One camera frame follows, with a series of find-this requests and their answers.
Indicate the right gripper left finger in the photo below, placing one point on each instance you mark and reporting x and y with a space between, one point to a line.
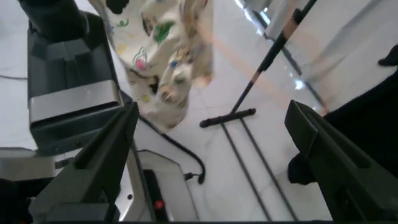
102 161

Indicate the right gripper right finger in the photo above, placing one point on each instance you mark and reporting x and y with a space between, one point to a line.
342 174

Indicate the black t-shirt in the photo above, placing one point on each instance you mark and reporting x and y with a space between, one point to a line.
367 130

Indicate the cream printed garment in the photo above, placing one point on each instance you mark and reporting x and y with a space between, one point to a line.
161 62

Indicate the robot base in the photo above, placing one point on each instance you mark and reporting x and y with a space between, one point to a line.
71 99

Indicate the black clothes rack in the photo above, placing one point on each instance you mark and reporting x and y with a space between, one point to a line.
236 115

